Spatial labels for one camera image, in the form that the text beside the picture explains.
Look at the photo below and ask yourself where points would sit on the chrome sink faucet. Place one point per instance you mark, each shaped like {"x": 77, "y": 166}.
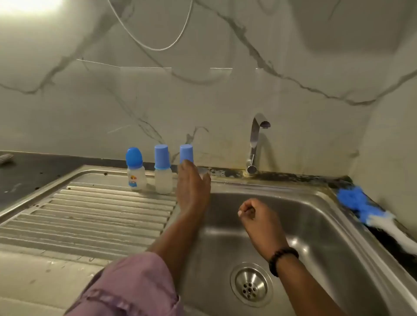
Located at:
{"x": 253, "y": 140}

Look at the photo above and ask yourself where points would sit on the person's left forearm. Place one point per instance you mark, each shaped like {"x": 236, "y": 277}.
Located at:
{"x": 173, "y": 246}

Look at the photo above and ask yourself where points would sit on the translucent bottle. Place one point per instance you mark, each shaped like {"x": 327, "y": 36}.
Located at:
{"x": 163, "y": 176}
{"x": 187, "y": 152}

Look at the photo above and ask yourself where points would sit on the stainless steel sink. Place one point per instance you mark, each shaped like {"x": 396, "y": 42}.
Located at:
{"x": 98, "y": 208}

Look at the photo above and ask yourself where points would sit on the person's left hand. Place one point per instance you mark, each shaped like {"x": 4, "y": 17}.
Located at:
{"x": 193, "y": 192}

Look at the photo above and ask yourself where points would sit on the person's right forearm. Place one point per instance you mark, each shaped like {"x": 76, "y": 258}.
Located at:
{"x": 306, "y": 290}

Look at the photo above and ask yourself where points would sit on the person's right hand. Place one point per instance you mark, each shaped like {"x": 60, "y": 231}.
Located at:
{"x": 262, "y": 224}

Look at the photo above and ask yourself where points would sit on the metal sink drain strainer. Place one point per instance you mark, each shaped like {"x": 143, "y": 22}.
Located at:
{"x": 251, "y": 285}

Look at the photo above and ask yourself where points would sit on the translucent bottle front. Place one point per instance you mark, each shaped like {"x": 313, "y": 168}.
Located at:
{"x": 163, "y": 176}

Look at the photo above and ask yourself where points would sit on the cartoon print baby bottle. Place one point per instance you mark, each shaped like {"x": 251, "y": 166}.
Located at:
{"x": 136, "y": 172}

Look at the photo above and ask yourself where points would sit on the pink shirt sleeve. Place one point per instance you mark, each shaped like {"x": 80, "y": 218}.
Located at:
{"x": 130, "y": 286}

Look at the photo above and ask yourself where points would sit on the blue and white bottle brush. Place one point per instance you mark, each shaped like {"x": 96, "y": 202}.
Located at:
{"x": 357, "y": 198}

